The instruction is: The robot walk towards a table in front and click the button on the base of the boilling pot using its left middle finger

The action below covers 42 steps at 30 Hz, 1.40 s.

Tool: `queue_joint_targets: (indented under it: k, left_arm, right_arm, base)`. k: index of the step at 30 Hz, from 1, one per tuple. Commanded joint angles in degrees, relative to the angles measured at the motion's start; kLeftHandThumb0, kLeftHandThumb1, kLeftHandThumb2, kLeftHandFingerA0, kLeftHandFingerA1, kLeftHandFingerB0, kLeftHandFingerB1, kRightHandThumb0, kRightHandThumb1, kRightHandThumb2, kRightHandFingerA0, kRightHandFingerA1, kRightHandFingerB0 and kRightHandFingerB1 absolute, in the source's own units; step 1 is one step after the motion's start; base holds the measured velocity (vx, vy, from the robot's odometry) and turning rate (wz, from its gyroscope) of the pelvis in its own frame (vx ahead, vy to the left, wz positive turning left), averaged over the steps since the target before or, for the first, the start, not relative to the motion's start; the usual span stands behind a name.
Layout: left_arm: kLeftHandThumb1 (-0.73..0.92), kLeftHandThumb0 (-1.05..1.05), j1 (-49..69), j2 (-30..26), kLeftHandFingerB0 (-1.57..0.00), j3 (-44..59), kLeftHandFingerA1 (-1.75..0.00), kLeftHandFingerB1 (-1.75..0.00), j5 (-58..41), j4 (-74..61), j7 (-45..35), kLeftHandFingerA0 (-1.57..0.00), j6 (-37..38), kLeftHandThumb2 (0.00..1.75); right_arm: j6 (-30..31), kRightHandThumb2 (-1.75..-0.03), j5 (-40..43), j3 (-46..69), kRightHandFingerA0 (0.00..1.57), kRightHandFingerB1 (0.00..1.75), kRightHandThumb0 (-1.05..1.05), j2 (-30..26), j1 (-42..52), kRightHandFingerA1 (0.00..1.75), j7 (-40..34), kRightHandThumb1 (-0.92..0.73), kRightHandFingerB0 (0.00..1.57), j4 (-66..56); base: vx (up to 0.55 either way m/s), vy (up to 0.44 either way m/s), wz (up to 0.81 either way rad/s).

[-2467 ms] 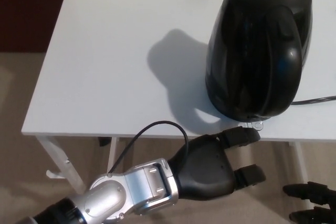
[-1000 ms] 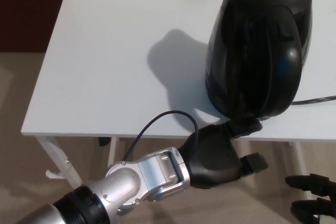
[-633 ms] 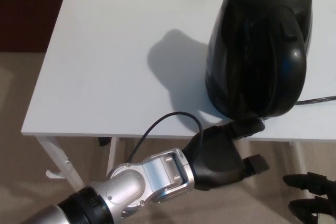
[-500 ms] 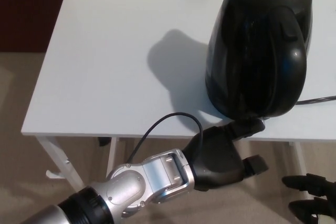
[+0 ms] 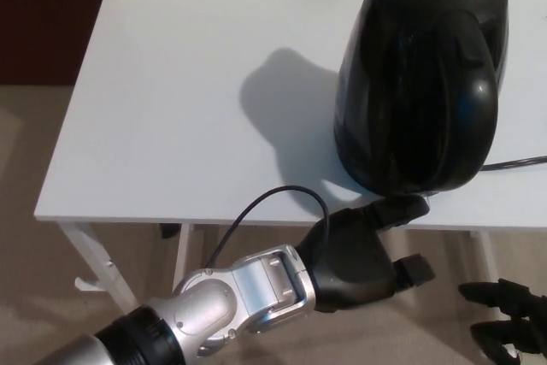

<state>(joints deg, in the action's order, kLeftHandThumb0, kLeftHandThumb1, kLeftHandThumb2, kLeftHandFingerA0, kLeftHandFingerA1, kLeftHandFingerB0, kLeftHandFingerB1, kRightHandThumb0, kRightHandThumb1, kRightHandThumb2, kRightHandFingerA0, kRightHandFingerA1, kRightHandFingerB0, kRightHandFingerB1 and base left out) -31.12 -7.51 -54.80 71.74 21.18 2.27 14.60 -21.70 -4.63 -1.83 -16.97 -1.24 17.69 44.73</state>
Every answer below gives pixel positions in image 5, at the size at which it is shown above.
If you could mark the white metal-legged table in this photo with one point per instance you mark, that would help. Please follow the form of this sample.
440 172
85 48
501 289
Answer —
171 125

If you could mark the dark red cabinet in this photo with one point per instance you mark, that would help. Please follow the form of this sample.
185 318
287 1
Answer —
47 19

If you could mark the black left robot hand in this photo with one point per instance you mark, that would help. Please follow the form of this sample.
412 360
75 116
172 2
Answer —
350 266

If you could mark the black electric kettle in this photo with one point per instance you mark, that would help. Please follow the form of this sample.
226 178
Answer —
406 83

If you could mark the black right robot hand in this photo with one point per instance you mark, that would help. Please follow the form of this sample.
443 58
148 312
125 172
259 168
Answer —
530 322

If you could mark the white table leg hook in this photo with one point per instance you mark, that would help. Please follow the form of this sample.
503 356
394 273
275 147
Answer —
85 286

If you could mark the small black floor object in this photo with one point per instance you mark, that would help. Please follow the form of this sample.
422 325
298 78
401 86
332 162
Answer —
168 231

